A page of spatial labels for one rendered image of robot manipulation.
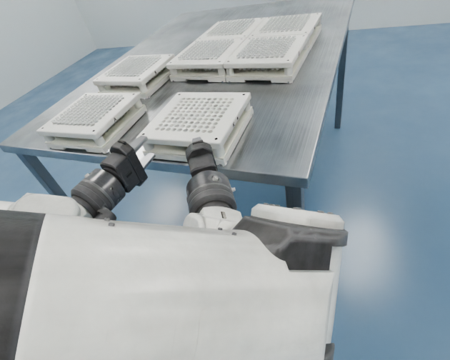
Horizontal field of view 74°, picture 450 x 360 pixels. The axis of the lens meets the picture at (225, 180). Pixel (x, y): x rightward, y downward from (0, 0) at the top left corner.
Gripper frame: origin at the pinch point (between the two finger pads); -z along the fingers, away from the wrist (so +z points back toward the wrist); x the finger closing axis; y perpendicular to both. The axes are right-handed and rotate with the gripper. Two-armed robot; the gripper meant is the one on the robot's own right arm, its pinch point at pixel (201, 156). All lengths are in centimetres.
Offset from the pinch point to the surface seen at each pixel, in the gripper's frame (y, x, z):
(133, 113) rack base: -19.5, 4.5, -39.0
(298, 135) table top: 25.4, 7.1, -6.9
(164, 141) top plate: -8.3, 0.5, -10.6
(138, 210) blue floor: -54, 92, -86
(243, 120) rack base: 13.3, 4.5, -16.9
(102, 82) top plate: -31, 1, -64
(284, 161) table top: 18.7, 7.0, 1.5
